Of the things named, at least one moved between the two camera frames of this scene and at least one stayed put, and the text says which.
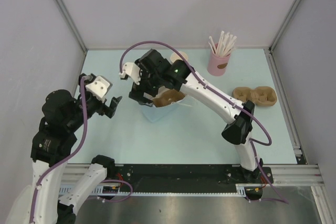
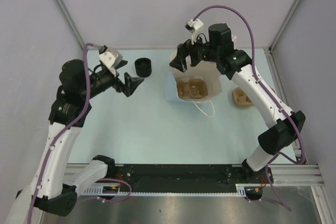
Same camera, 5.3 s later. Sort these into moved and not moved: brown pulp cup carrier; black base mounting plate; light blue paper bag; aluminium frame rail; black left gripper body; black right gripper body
Moved: brown pulp cup carrier; light blue paper bag; black left gripper body; black right gripper body
Not moved: aluminium frame rail; black base mounting plate
